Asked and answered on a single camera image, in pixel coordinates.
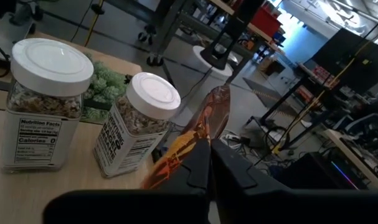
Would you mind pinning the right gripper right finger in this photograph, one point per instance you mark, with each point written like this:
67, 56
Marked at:
229, 171

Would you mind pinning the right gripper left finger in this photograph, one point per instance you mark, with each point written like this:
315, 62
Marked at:
198, 168

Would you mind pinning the orange snack packet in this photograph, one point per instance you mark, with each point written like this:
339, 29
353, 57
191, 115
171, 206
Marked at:
207, 115

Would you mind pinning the white-lidded bagel seasoning jar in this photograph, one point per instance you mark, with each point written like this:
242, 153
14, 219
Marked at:
135, 124
45, 137

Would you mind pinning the wooden shelf with black legs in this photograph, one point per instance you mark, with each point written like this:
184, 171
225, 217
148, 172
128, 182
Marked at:
26, 199

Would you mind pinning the black computer with light strip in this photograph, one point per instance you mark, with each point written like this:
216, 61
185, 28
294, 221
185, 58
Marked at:
316, 171

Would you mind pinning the green succulent in white pot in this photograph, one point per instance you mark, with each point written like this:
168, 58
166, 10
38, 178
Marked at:
107, 84

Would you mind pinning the grey table leg with casters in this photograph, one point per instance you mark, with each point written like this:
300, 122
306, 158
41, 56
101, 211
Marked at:
163, 31

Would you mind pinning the red storage bin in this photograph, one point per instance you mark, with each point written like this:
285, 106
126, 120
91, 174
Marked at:
265, 21

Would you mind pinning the black monitor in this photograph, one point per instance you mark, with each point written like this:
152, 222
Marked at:
347, 56

